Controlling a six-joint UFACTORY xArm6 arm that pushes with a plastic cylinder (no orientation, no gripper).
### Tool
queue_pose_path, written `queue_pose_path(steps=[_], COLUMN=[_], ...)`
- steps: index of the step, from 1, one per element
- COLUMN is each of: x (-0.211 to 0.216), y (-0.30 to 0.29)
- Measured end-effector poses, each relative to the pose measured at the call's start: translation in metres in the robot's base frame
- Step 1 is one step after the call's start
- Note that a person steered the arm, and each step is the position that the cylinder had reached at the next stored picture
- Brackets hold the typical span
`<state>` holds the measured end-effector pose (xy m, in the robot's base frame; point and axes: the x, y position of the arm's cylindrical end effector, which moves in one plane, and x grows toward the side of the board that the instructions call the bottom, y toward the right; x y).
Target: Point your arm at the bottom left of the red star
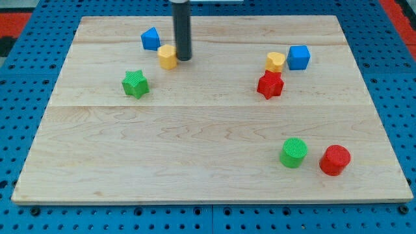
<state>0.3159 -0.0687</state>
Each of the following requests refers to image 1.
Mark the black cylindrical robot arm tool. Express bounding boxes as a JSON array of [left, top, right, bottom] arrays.
[[170, 0, 192, 61]]

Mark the red star block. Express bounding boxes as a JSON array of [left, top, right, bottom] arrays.
[[257, 70, 285, 99]]

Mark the green star block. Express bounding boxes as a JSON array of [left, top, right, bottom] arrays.
[[122, 70, 150, 99]]

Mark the light wooden board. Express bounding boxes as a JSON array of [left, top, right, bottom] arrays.
[[12, 16, 413, 205]]

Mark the yellow hexagon block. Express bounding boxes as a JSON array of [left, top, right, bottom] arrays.
[[157, 44, 177, 70]]

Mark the yellow heart block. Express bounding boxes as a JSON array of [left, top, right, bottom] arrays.
[[265, 52, 286, 72]]

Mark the green cylinder block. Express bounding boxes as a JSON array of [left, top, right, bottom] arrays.
[[279, 137, 308, 168]]

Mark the blue triangular block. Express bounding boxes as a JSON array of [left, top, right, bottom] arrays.
[[140, 27, 161, 51]]

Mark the blue cube block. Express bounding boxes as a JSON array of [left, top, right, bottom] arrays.
[[287, 45, 311, 70]]

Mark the red cylinder block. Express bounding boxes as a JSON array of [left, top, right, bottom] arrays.
[[319, 145, 351, 176]]

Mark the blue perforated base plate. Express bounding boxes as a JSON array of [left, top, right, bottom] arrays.
[[1, 1, 415, 233]]

